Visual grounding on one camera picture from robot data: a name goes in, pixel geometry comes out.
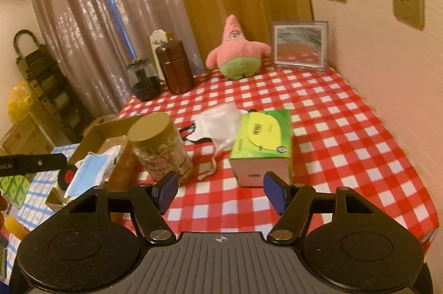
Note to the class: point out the orange juice bottle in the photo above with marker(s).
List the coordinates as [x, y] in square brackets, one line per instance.
[15, 228]

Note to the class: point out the blue white checkered cloth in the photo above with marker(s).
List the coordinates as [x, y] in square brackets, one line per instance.
[33, 212]

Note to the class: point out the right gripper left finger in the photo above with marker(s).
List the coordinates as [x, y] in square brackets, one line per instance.
[147, 205]

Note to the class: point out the yellow plastic bag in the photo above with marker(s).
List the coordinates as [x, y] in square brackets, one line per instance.
[20, 102]

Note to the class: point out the beige patterned curtain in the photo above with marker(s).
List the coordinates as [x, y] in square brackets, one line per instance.
[94, 40]

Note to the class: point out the nut jar with gold lid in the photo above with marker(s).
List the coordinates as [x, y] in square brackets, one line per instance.
[160, 149]

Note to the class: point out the white face mask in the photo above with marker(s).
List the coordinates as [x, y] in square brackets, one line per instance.
[220, 124]

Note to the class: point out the green tissue box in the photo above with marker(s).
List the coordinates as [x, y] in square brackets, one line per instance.
[264, 143]

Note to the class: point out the white wooden chair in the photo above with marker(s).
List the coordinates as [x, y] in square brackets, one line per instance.
[158, 38]

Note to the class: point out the blue surgical mask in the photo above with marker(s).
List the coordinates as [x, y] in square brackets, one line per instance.
[88, 175]

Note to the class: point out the acrylic picture frame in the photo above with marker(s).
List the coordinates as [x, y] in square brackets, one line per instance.
[300, 44]

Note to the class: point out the brown cardboard box tray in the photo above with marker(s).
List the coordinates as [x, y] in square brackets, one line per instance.
[101, 138]

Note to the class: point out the black folding ladder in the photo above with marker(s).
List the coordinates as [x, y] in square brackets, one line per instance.
[52, 89]

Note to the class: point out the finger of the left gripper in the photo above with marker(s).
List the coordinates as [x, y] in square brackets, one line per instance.
[23, 164]

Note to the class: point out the red white checkered tablecloth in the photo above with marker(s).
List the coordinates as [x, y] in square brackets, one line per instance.
[337, 141]

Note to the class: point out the green tissue packs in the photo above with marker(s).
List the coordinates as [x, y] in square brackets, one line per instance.
[15, 188]

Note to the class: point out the pink starfish plush toy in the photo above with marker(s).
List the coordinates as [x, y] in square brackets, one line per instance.
[236, 57]

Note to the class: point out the stacked cardboard boxes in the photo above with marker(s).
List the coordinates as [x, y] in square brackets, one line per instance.
[26, 137]

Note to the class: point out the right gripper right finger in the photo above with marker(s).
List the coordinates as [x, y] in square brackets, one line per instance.
[295, 205]

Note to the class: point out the glass jar with dark base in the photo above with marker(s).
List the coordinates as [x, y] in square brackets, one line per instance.
[143, 79]

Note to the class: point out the clear plastic mask bag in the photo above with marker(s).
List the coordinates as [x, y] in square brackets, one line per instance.
[111, 157]

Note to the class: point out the black hair band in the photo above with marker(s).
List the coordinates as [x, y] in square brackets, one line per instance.
[188, 133]

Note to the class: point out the person's left hand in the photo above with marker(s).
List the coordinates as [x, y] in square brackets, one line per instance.
[3, 208]

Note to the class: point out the brown cylindrical canister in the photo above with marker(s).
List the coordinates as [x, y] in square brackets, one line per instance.
[175, 67]

